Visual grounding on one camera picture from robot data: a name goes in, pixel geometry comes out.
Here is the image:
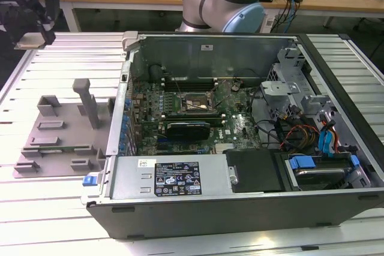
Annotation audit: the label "grey parts rack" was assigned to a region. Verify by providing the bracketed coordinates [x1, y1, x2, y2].
[13, 78, 116, 179]

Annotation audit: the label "green motherboard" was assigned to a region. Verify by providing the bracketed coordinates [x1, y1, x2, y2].
[128, 76, 263, 156]

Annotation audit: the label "graphics card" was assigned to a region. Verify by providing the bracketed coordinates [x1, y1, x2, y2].
[166, 121, 211, 141]

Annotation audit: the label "black grey PC case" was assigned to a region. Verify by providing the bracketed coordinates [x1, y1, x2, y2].
[80, 29, 384, 240]

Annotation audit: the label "CPU socket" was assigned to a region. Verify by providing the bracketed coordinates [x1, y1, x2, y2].
[178, 90, 216, 115]

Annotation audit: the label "silver metal drive cage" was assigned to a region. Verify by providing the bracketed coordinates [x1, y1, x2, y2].
[259, 43, 341, 137]

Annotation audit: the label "black plastic bay cover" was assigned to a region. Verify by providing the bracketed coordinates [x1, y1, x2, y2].
[224, 149, 284, 194]

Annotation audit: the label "silver power supply unit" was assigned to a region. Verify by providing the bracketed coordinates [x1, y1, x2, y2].
[111, 154, 229, 200]

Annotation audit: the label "blue disk carrier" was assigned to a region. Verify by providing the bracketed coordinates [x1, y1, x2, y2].
[286, 153, 361, 179]

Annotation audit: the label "RAM slot white clips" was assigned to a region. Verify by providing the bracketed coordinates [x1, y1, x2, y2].
[161, 81, 218, 87]
[161, 76, 218, 81]

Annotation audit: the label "CPU with silver top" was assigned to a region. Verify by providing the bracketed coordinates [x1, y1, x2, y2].
[13, 32, 46, 50]

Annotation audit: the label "metal socket cover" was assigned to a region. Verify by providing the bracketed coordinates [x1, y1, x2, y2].
[209, 77, 232, 115]

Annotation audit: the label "silver finned heat sink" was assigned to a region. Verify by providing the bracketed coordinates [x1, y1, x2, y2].
[214, 143, 238, 155]

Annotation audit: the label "silver hard disk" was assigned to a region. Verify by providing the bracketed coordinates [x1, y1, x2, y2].
[292, 167, 349, 191]

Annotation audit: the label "thick black cable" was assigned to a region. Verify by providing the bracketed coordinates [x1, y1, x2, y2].
[248, 86, 286, 150]

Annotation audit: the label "thin blue cable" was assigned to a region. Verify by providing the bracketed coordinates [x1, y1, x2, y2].
[283, 0, 298, 34]

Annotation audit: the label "coloured power wire bundle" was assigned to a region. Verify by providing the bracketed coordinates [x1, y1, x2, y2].
[280, 123, 322, 150]

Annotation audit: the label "blue case latch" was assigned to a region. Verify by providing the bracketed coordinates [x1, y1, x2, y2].
[82, 174, 99, 187]

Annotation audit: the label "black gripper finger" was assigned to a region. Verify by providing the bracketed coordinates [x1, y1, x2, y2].
[31, 0, 60, 44]
[0, 4, 22, 47]

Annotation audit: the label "RAM slot black clips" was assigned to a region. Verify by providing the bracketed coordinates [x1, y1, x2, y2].
[161, 84, 218, 90]
[161, 79, 218, 84]

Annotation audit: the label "blue flat data wire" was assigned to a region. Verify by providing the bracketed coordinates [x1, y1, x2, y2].
[317, 129, 330, 157]
[328, 127, 340, 158]

